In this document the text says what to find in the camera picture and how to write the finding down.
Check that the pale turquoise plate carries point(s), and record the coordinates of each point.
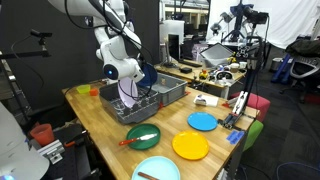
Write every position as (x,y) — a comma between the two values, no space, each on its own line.
(156,166)

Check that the blue tape strip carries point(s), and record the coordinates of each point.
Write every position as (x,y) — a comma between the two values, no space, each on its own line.
(236,136)

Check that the orange plastic cup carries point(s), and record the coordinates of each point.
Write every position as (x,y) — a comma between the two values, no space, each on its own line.
(41,134)

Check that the wooden desk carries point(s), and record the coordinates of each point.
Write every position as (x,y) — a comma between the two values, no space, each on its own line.
(191,78)

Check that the brown wooden spoon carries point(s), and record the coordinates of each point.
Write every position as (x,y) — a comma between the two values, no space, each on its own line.
(148,176)

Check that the black power adapter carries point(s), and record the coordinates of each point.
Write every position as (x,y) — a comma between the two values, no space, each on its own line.
(186,70)

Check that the dark jacket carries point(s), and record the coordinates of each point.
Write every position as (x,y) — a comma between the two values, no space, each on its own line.
(303,46)

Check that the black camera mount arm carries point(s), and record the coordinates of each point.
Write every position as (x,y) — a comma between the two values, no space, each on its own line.
(26,54)

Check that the dark blue plate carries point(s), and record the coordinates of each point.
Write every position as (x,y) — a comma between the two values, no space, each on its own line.
(149,75)

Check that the orange plate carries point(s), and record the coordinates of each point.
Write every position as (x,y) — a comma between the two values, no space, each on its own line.
(190,145)

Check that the black tripod camera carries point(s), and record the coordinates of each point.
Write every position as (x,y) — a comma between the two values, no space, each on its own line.
(255,15)

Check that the grey plastic bin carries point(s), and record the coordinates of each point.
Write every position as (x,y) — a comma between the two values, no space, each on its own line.
(173,88)

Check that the yellow toy duck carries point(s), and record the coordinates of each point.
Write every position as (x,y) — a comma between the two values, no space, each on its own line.
(203,74)

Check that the black stand camera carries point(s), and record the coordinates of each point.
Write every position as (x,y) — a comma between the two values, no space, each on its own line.
(40,33)

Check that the lime green bowl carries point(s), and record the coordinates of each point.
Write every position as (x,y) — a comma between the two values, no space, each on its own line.
(83,88)

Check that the green stool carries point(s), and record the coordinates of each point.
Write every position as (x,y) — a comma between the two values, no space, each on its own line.
(254,133)

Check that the green plate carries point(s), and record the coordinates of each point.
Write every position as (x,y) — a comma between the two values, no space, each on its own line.
(143,128)

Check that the small orange container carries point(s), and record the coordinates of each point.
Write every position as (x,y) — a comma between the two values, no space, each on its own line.
(94,92)

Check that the grey office chair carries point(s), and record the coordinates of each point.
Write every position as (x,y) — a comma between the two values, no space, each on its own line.
(301,70)

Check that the pink bowl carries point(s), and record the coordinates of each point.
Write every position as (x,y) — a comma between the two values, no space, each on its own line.
(256,103)

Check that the aluminium bracket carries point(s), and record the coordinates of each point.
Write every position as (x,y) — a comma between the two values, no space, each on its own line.
(50,150)

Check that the sky blue plate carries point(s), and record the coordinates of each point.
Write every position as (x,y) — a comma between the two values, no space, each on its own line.
(202,121)

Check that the white paper cup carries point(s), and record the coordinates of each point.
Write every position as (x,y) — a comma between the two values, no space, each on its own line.
(235,66)

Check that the blue tripod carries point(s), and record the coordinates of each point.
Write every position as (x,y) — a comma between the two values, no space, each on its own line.
(238,20)

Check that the black blue camera stand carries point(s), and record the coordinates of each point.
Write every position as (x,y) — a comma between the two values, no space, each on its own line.
(238,106)

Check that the lilac plate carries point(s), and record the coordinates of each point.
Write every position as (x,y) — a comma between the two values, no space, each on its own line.
(128,93)

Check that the black computer monitor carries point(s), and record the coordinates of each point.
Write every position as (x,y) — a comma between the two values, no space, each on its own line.
(174,46)

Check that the red plastic piece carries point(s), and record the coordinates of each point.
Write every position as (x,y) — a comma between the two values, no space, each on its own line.
(161,106)

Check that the white backdrop curtain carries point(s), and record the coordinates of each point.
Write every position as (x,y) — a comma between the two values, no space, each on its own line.
(293,20)

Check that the light grey storage tub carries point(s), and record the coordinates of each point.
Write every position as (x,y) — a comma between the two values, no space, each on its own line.
(216,53)

